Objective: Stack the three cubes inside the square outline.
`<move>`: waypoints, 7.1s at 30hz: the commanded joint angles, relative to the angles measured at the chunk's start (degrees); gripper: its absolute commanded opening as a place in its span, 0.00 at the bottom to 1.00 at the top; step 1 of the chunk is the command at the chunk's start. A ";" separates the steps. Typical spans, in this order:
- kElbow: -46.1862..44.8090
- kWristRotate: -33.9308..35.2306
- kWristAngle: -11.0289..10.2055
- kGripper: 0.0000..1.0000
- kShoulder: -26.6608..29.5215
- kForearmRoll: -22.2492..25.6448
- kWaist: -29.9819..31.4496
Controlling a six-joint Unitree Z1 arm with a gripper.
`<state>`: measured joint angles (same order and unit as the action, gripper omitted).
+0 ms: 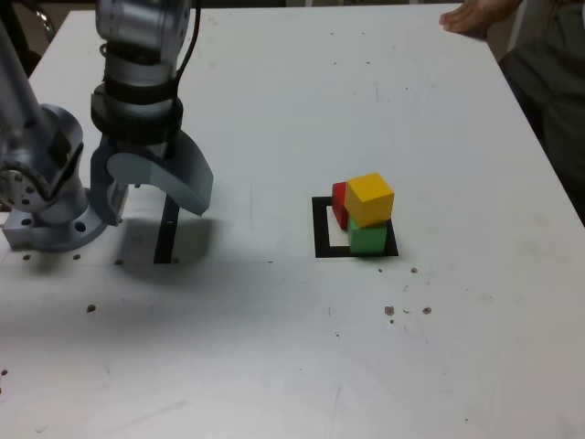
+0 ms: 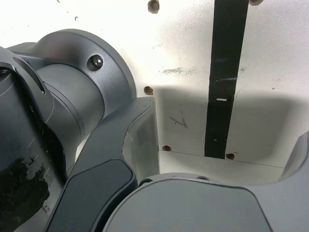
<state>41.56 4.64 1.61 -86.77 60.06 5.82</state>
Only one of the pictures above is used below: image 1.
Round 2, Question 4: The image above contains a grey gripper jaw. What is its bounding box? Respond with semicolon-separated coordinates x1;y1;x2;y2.
105;130;216;218
89;135;130;228

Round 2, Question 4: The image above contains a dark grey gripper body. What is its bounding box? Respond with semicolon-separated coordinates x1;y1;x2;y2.
112;135;177;161

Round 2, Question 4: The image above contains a person's hand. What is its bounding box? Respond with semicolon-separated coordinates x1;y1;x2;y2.
439;0;525;38

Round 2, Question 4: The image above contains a yellow cube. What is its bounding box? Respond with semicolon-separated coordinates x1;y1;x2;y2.
345;172;396;229

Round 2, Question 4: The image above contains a black camera cable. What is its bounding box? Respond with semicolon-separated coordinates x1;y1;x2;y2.
173;0;203;92

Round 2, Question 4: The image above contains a person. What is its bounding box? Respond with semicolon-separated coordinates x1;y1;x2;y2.
498;0;585;230

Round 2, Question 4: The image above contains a red cube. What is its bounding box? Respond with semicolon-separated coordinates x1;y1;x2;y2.
331;181;351;231

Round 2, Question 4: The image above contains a shiny metal tube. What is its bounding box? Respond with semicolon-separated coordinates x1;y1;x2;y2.
35;0;57;36

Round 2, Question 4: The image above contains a black tape square outline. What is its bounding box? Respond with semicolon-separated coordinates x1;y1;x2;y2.
311;195;399;261

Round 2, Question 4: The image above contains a green cube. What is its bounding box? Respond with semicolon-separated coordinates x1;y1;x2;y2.
346;214;388;256

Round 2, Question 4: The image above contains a black tape strip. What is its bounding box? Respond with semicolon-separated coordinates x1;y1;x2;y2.
153;191;180;265

